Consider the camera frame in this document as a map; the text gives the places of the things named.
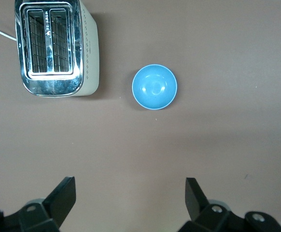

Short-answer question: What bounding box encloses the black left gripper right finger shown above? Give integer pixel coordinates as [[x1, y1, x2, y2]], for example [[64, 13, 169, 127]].
[[179, 177, 281, 232]]

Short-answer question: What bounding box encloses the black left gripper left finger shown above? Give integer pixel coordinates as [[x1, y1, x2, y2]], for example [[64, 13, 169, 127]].
[[0, 176, 76, 232]]

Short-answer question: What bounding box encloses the blue bowl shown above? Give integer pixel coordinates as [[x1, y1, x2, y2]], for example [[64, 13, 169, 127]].
[[131, 64, 178, 111]]

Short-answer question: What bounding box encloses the brown table cover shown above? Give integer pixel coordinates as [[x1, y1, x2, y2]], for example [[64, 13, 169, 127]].
[[0, 0, 281, 232]]

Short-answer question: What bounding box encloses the beige chrome two-slot toaster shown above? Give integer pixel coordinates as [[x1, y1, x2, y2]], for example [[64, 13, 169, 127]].
[[14, 0, 99, 98]]

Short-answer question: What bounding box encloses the white toaster power cable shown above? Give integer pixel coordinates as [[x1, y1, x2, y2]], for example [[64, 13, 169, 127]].
[[0, 25, 17, 41]]

